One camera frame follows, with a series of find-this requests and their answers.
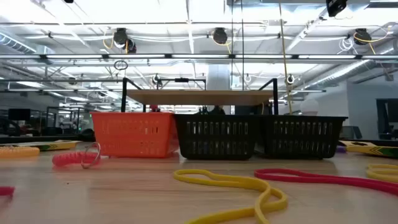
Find linear ceiling light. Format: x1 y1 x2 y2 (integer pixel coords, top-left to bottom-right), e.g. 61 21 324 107
0 53 398 60

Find yellow rubber band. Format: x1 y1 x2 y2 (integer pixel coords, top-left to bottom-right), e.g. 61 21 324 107
366 164 398 184
173 169 289 224

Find black hanging cable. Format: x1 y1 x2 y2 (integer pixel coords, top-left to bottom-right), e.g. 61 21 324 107
241 0 246 91

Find orange plastic basket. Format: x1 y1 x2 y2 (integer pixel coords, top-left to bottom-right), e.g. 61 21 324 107
90 111 180 159

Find black plastic basket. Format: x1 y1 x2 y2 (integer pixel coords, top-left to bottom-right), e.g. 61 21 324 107
256 114 348 160
173 113 262 161

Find person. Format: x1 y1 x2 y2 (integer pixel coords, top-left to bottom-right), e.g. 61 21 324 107
208 105 226 115

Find red spiral wrist coil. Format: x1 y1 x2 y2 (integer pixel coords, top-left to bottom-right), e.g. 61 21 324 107
52 142 102 169

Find black monitor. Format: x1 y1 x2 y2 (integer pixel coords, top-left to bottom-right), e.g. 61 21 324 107
7 108 32 121

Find yellow hanging cable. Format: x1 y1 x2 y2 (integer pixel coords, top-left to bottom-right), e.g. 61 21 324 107
278 2 295 115

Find wooden shelf riser black legs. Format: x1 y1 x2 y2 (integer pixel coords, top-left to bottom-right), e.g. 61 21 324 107
121 77 280 115

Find red rubber band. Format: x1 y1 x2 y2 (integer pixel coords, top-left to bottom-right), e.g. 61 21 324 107
0 185 16 197
254 168 398 197

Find silver ventilation duct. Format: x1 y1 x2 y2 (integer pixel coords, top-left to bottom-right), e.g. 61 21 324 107
306 58 374 90

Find black ceiling cable reel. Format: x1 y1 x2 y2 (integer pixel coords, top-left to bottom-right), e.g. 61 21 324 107
212 27 229 45
112 27 137 54
354 27 373 46

